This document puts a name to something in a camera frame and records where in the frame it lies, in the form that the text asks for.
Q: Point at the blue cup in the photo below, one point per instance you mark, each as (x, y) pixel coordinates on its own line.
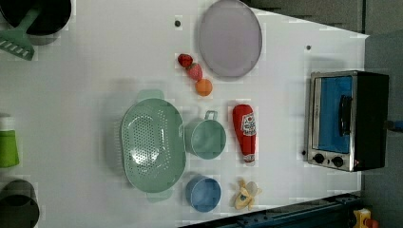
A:
(203, 193)

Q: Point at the black silver toaster oven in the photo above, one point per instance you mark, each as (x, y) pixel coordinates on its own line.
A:
(347, 113)

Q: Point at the red plush ketchup bottle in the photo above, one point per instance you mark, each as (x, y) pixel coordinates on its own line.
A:
(245, 128)

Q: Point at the dark red strawberry toy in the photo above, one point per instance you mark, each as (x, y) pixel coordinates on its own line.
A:
(185, 60)

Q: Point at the pink strawberry toy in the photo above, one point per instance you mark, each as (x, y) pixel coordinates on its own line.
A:
(194, 72)

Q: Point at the lime green cup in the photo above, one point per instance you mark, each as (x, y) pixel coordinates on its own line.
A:
(8, 145)

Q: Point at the plush peeled banana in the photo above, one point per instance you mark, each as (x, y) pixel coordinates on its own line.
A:
(245, 198)

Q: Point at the black pot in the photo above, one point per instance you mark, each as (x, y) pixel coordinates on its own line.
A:
(52, 18)

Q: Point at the lavender round plate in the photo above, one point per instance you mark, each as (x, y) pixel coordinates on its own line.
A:
(230, 38)

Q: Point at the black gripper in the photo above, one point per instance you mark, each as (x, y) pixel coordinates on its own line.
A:
(395, 126)

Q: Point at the orange toy fruit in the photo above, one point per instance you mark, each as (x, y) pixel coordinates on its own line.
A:
(203, 87)

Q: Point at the green mug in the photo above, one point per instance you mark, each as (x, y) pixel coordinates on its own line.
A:
(205, 138)

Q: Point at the dark grey cylinder container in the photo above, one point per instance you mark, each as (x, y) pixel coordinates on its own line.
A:
(18, 205)

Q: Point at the green plastic colander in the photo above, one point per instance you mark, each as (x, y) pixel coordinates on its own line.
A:
(152, 137)

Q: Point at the green plastic spatula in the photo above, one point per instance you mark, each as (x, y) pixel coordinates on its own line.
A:
(16, 41)

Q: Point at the yellow red emergency button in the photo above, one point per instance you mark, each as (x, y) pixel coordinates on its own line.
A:
(364, 219)

